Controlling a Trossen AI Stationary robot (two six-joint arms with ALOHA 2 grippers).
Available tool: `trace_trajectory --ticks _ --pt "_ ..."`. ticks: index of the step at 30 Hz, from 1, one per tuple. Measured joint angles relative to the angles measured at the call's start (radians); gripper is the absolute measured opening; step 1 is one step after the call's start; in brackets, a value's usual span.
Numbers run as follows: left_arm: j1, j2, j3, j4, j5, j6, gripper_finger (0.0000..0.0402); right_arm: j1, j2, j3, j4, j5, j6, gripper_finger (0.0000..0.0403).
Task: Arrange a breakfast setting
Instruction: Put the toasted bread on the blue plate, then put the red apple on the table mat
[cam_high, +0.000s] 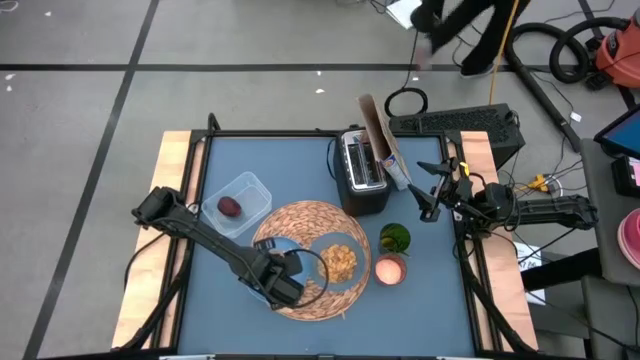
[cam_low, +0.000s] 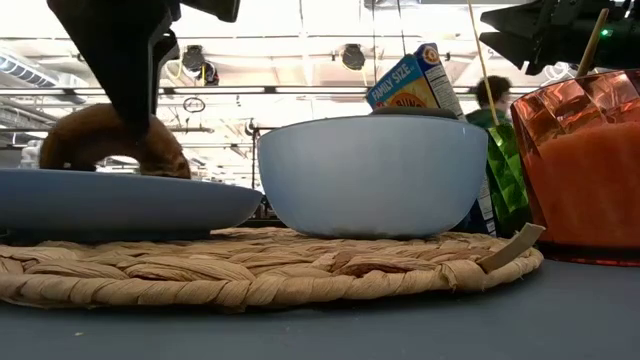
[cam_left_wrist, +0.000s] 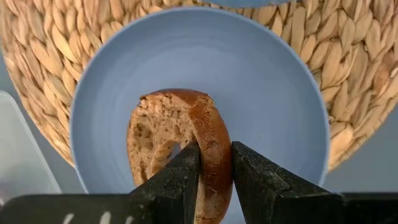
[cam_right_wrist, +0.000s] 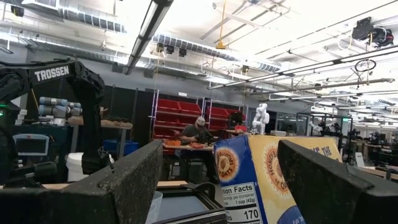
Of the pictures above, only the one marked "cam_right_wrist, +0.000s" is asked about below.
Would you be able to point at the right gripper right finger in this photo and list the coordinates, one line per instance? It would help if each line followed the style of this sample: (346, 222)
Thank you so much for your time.
(326, 193)

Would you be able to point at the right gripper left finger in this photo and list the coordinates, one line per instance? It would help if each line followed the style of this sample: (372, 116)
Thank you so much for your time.
(118, 193)

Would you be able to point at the Honey Bunches cereal box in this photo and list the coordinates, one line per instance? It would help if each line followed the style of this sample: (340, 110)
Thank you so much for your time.
(248, 174)

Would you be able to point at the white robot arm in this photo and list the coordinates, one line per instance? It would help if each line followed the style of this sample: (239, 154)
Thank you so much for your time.
(261, 118)

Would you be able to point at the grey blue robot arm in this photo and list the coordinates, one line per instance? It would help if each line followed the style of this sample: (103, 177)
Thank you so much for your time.
(53, 107)

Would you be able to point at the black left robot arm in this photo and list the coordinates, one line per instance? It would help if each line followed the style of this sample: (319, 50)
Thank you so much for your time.
(90, 93)

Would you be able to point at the clear plastic container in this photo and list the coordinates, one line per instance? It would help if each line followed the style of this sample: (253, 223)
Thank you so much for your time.
(155, 208)

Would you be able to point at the blue storage bin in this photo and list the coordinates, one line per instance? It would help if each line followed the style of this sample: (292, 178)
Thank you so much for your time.
(130, 147)

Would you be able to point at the white bucket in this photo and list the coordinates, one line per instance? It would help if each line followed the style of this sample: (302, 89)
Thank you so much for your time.
(74, 168)

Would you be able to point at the orange box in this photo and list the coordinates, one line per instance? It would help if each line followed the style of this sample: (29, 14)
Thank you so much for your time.
(172, 142)

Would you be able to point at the wooden workbench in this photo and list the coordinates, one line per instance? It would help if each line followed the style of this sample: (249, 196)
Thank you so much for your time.
(186, 147)

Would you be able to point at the person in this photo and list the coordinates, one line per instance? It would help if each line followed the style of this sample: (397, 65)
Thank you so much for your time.
(194, 130)

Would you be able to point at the blue teach pendant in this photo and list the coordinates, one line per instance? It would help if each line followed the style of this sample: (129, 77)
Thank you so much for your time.
(31, 144)

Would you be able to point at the metal rack with red bins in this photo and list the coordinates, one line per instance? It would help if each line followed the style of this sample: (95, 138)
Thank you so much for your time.
(220, 113)
(174, 109)

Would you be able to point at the black ceiling device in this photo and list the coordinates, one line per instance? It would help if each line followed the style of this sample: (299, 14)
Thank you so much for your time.
(363, 29)

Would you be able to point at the long ceiling light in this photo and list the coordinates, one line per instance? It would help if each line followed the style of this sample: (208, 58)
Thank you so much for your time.
(149, 25)

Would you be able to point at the yellow ceiling pendant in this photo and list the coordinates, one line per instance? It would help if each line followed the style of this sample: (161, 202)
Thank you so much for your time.
(221, 25)

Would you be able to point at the silver ventilation duct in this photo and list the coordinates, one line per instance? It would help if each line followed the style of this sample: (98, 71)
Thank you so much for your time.
(93, 23)

